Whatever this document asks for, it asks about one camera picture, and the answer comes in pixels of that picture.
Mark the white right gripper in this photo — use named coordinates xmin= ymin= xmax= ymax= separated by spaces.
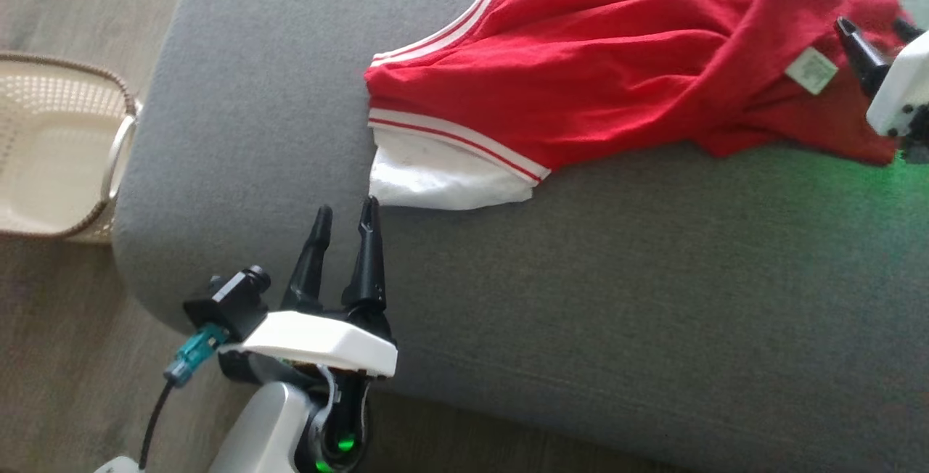
xmin=835 ymin=16 xmax=929 ymax=162

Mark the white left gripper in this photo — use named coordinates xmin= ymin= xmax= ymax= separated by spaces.
xmin=218 ymin=196 xmax=398 ymax=387

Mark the red white striped garment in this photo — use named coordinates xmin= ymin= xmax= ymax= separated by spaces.
xmin=363 ymin=0 xmax=915 ymax=211

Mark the large grey sofa seat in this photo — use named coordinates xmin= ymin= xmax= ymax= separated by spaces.
xmin=112 ymin=0 xmax=929 ymax=473

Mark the cream woven laundry basket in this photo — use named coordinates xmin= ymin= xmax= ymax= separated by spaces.
xmin=0 ymin=51 xmax=142 ymax=245

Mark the left camera teal connector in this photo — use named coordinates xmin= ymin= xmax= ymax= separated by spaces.
xmin=163 ymin=323 xmax=229 ymax=387

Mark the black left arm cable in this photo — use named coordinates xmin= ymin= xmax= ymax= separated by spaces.
xmin=138 ymin=379 xmax=175 ymax=470

